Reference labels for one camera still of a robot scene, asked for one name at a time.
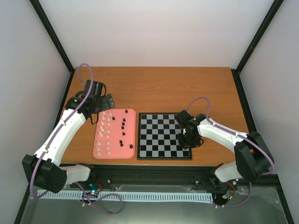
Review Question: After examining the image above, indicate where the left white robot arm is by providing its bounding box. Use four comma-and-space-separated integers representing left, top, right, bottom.
22, 80, 114, 197

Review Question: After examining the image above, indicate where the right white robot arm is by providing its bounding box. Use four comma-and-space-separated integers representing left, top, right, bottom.
175, 110, 274, 189

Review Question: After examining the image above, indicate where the pink plastic tray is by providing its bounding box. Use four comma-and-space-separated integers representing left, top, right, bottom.
93, 109, 136, 160

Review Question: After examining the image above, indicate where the black white chessboard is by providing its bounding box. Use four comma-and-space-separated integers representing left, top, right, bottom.
137, 112, 192, 160

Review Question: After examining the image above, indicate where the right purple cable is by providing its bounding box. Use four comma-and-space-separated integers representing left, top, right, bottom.
186, 97, 276, 209

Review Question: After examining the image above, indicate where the black aluminium frame rail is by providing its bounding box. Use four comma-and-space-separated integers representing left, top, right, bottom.
30, 163, 280, 187

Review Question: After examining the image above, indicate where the light blue slotted cable duct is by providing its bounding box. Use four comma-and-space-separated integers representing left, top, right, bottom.
42, 190, 213, 203

